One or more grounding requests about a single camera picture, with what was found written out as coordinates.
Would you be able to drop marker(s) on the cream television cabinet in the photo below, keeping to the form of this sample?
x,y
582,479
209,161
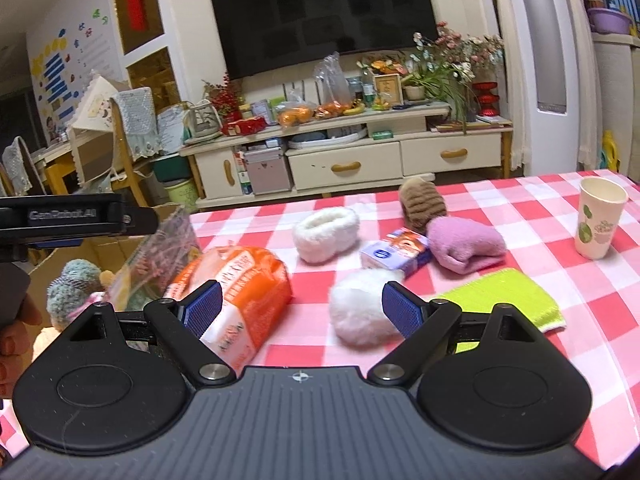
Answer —
x,y
450,152

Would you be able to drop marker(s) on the wall poster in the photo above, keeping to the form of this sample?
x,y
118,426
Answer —
x,y
65,70

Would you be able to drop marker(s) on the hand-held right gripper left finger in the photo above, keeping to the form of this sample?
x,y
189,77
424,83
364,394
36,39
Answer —
x,y
202,310

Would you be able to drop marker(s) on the grey storage box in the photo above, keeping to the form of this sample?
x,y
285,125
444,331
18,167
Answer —
x,y
267,172

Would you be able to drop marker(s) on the yellow plastic toy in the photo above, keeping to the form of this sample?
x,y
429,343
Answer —
x,y
611,152

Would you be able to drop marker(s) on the framed certificate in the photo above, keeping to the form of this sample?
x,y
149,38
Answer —
x,y
387,90

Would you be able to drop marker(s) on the wooden chair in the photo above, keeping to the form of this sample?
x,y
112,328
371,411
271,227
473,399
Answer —
x,y
127,170

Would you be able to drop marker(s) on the purple plastic basin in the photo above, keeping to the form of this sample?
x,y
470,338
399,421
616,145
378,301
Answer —
x,y
609,21

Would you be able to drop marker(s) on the white fluffy pompom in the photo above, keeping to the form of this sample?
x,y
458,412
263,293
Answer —
x,y
357,310

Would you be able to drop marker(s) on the cardboard box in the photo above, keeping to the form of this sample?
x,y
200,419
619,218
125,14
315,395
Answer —
x,y
100,252

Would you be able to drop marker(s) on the black flat television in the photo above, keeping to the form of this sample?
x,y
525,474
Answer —
x,y
320,15

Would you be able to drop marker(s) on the cream scalloped paper bag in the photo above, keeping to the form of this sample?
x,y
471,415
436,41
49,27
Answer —
x,y
97,110

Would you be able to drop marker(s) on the white framed glass panel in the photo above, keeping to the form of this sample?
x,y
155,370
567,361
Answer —
x,y
145,35

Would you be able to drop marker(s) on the bag of oranges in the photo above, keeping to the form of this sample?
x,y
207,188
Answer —
x,y
295,116

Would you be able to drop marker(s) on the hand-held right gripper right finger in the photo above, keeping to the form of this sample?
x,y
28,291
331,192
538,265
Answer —
x,y
402,310

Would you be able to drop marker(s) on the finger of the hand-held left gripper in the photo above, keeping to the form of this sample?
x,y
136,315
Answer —
x,y
142,221

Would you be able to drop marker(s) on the white fluffy sock roll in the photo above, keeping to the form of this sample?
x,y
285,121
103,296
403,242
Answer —
x,y
325,235

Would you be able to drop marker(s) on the lilac fleece cloth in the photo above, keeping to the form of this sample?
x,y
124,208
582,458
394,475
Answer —
x,y
465,245

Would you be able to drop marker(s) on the person's left hand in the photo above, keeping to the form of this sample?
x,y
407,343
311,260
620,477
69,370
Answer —
x,y
15,355

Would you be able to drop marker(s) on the small green box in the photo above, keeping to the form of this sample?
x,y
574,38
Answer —
x,y
382,135

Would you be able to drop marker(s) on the clear plastic bag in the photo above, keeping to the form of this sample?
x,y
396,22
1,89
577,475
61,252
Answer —
x,y
332,80

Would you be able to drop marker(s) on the orange bread packet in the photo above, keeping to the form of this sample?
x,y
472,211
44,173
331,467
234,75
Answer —
x,y
250,280

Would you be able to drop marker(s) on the white tower air conditioner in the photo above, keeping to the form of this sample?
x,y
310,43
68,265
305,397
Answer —
x,y
550,60

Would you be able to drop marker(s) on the clear pink print packet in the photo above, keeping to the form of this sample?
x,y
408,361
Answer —
x,y
160,250

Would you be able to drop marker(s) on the white printed board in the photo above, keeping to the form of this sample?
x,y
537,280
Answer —
x,y
172,127

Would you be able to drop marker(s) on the pale green bin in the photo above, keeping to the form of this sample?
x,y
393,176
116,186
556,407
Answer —
x,y
182,192

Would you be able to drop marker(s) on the orange artificial flowers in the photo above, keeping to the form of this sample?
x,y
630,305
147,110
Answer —
x,y
382,66

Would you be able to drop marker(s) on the white oval tray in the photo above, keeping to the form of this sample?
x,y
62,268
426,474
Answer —
x,y
325,139

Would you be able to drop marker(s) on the brown ribbed knit roll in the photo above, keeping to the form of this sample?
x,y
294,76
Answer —
x,y
422,205

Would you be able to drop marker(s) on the lace chair cover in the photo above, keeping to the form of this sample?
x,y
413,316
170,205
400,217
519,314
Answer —
x,y
137,120
22,165

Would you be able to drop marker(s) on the blue tissue pack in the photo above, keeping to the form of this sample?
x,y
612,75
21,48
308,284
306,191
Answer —
x,y
395,252

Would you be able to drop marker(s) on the bag of tangerines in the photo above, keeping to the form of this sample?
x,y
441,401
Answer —
x,y
332,110

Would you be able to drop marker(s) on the red flat box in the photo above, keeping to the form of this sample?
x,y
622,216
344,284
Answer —
x,y
244,126

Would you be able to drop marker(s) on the green sponge cloth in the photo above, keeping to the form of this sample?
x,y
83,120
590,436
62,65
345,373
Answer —
x,y
500,295

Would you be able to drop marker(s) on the beige covered appliance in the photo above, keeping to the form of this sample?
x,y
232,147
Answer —
x,y
617,100

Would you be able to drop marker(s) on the green glass bottle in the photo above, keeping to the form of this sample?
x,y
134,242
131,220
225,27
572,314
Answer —
x,y
368,87

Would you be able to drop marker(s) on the yellow banana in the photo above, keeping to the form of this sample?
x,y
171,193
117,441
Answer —
x,y
354,108

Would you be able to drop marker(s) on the grey-green knit checked bow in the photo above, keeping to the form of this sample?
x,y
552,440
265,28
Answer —
x,y
75,285

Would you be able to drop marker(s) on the white paper cup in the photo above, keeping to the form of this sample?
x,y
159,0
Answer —
x,y
600,220

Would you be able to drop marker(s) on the red pedestal stand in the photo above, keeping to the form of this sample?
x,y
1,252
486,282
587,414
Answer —
x,y
485,100

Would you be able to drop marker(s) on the pink artificial flower bouquet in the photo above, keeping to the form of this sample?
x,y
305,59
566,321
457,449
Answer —
x,y
460,50

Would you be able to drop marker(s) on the stack of flat books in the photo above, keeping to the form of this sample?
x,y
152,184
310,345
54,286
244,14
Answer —
x,y
475,124

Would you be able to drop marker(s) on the potted spider plant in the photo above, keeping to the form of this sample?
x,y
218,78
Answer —
x,y
415,92

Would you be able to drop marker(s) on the red berry branches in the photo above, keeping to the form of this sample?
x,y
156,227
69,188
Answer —
x,y
225,95

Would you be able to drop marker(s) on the red white checked tablecloth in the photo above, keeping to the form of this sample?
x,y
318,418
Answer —
x,y
590,320

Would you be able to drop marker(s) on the green bucket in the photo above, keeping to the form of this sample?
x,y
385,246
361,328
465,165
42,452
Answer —
x,y
172,167

